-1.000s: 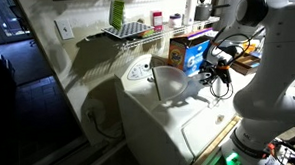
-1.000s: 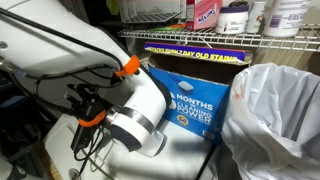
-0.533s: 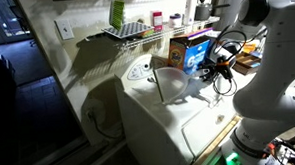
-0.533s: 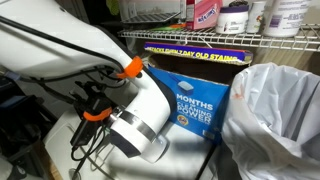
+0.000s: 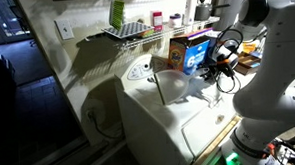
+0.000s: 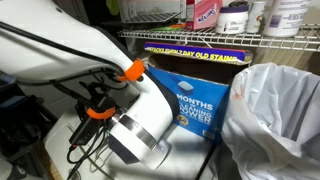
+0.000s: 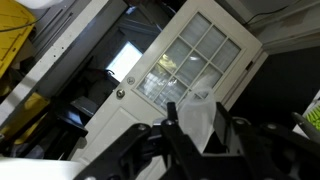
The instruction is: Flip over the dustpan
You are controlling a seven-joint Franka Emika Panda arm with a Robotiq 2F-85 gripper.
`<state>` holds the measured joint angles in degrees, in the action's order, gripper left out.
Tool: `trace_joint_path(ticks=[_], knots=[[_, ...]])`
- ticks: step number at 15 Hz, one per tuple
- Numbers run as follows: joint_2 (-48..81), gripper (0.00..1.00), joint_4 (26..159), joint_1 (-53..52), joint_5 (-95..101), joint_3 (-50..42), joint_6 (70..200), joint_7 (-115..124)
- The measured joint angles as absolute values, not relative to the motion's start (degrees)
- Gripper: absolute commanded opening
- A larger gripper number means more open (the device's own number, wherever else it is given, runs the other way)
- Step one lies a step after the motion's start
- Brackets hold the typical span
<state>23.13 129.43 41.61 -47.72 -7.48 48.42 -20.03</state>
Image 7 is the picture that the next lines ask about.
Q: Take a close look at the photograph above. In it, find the clear plastic dustpan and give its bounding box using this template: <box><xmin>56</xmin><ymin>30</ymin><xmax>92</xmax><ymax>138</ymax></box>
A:
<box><xmin>178</xmin><ymin>88</ymin><xmax>217</xmax><ymax>153</ymax></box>

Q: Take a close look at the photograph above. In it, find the round door knob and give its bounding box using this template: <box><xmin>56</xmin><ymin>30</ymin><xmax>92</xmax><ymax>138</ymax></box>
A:
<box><xmin>116</xmin><ymin>89</ymin><xmax>126</xmax><ymax>99</ymax></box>

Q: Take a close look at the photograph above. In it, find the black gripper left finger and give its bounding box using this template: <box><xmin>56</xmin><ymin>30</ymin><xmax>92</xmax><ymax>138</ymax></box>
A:
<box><xmin>161</xmin><ymin>102</ymin><xmax>213</xmax><ymax>180</ymax></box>

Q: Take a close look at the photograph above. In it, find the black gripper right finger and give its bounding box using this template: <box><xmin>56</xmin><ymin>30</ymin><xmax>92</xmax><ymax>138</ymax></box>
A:
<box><xmin>214</xmin><ymin>102</ymin><xmax>267</xmax><ymax>166</ymax></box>

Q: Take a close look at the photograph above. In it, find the yellow plastic object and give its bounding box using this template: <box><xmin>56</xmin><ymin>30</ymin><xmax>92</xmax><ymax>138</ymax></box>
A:
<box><xmin>0</xmin><ymin>0</ymin><xmax>36</xmax><ymax>78</ymax></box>

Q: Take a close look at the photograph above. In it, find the white panelled door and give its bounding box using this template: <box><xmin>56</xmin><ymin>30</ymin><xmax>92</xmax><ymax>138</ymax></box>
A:
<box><xmin>72</xmin><ymin>0</ymin><xmax>262</xmax><ymax>165</ymax></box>

